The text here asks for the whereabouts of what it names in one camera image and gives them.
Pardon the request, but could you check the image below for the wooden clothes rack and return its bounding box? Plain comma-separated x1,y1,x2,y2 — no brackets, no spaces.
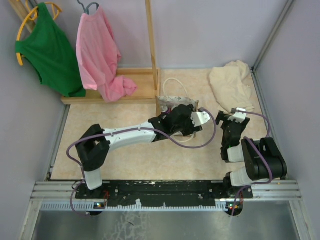
9,0,161,105

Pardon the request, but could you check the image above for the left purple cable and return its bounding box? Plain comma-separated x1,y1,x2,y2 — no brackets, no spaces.
66,107,217,218

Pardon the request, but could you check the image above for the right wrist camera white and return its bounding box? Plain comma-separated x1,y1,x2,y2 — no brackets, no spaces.
231,108,247,122

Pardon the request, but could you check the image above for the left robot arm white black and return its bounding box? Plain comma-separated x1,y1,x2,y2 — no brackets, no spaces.
75,104,211,199

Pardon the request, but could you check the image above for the canvas tote bag patterned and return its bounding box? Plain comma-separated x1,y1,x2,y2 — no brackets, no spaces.
154,77,200,143

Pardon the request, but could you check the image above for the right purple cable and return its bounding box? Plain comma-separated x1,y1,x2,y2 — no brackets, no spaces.
231,111,274,217

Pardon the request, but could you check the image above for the aluminium frame rail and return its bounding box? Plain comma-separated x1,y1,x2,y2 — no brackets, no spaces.
30,180,302,216

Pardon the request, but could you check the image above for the grey clothes hanger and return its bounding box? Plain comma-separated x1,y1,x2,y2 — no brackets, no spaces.
76,0,100,15

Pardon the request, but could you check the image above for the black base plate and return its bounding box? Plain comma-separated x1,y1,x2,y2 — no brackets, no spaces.
75,180,240,207

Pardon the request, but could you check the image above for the green tank top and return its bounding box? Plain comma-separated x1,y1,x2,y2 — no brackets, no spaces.
15,2,86,98

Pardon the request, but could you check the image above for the purple cable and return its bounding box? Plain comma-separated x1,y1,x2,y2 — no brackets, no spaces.
231,111,274,217
66,107,217,218

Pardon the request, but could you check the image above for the cream folded cloth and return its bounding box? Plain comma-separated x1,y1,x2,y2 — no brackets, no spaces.
208,60,255,113

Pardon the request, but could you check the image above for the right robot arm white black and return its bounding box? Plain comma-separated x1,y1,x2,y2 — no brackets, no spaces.
215,108,288,198

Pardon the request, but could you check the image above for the yellow clothes hanger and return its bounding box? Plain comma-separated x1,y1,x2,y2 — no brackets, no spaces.
16,0,63,66

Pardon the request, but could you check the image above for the pink shirt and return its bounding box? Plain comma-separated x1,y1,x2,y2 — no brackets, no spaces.
76,6,138,103

